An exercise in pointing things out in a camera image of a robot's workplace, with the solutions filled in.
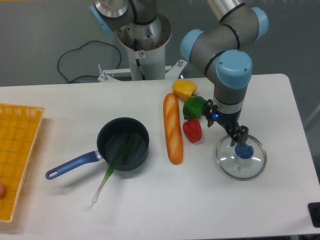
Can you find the green bell pepper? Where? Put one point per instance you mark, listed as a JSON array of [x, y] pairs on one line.
[[192, 108]]

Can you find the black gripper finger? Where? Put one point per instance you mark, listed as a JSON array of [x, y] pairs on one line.
[[242, 134], [235, 135]]

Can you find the glass pot lid blue knob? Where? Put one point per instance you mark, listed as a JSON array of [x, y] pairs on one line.
[[241, 162]]

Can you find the yellow bell pepper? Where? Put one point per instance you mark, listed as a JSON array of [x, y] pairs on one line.
[[184, 89]]

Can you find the yellow wicker basket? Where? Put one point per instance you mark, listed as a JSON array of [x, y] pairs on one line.
[[19, 126]]

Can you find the red bell pepper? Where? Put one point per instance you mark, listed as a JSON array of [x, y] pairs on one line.
[[192, 130]]

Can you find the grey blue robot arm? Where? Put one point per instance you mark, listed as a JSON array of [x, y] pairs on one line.
[[218, 55]]

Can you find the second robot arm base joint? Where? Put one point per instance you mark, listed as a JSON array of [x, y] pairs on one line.
[[111, 15]]

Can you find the black device at table edge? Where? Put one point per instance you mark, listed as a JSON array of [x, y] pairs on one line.
[[314, 212]]

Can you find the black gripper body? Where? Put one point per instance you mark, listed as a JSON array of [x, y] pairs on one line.
[[229, 121]]

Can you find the baguette bread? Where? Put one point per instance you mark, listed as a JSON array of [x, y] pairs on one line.
[[172, 129]]

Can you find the dark blue saucepan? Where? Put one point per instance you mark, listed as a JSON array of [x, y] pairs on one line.
[[116, 126]]

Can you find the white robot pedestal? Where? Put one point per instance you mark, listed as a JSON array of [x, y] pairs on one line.
[[145, 45]]

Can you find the green onion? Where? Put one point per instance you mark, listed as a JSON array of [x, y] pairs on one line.
[[122, 145]]

